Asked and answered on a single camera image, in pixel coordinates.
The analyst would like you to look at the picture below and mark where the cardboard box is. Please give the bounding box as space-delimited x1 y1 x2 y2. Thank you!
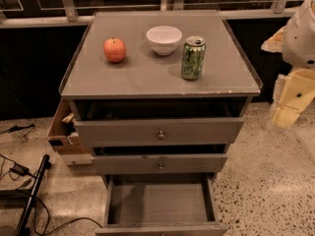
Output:
47 100 91 166

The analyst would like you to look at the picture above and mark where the black power adapter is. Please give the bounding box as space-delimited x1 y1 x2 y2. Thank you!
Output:
10 164 30 176

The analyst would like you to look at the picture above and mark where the metal window railing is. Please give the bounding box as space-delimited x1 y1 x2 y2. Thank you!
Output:
0 0 304 28

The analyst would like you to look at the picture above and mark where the grey bottom drawer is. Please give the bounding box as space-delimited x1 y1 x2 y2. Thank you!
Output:
95 173 227 236

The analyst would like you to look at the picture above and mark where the grey top drawer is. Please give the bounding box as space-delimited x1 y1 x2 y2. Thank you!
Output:
75 118 244 148

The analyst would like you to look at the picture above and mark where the red apple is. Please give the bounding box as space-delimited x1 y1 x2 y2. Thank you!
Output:
103 37 126 63

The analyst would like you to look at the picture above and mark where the black metal stand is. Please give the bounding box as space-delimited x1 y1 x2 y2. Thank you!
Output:
0 154 51 236

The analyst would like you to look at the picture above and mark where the white ceramic bowl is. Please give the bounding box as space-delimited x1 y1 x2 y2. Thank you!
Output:
146 26 182 56

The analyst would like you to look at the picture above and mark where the black floor cable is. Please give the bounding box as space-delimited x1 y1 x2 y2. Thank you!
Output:
0 153 103 236

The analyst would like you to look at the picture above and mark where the grey drawer cabinet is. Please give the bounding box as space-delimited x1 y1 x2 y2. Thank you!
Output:
58 10 264 236

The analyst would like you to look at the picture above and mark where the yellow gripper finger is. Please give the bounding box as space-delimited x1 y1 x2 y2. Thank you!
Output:
261 28 284 53
272 68 315 128

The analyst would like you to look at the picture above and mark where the grey drawer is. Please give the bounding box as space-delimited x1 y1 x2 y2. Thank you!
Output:
95 173 227 236
91 153 227 174
75 118 244 148

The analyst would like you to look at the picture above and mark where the grey middle drawer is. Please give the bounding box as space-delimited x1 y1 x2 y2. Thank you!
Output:
91 153 227 174

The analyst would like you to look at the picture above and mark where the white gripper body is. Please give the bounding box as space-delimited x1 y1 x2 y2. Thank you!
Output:
282 0 315 68

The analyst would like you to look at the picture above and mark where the green soda can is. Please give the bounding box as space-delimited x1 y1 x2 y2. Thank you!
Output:
181 35 206 81

